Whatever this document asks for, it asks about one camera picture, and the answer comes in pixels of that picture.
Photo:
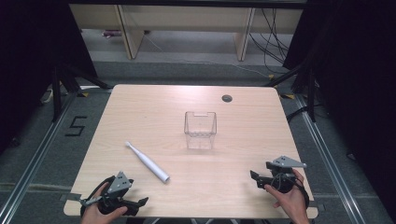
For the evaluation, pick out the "black metal stand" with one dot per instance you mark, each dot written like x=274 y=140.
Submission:
x=56 y=93
x=311 y=93

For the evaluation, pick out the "person's left hand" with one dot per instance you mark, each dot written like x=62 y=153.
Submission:
x=95 y=216

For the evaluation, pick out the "yellow tape piece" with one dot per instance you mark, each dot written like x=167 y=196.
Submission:
x=288 y=96
x=271 y=76
x=83 y=94

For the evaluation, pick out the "pink thing on floor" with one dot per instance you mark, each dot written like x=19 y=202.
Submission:
x=111 y=33

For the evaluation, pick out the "grey tape strip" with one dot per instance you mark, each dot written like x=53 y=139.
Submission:
x=317 y=207
x=70 y=197

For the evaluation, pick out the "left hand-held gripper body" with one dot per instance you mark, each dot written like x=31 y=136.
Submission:
x=120 y=183

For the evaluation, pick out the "white electric toothbrush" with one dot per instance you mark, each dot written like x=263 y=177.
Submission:
x=149 y=164

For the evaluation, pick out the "person's right hand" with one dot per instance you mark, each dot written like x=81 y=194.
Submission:
x=294 y=202

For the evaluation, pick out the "clear plastic container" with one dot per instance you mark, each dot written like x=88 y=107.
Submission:
x=200 y=130

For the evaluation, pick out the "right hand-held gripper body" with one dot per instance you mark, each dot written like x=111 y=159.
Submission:
x=281 y=182

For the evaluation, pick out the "metal floor rail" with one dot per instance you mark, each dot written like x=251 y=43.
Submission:
x=34 y=161
x=330 y=161

